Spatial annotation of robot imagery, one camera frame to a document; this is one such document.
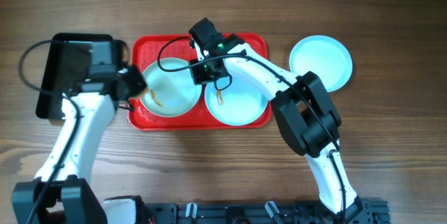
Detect red serving tray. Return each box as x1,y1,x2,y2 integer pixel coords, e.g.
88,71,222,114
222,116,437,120
128,32,272,131

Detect white plate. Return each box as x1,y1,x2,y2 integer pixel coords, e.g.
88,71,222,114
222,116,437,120
289,35,353,92
140,61,202,117
205,77,268,126

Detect orange and green sponge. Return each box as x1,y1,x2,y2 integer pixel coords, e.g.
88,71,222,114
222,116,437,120
131,87,149,100

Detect white plate top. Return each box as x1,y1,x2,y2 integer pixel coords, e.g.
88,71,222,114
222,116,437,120
140,61,202,117

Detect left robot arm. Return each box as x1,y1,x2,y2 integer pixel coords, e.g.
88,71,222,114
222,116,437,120
12,40,147,223

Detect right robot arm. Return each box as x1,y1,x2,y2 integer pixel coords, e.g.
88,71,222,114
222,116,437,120
189,18,362,223

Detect black water tray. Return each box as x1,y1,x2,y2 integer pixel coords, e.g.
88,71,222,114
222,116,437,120
35,31,116,120

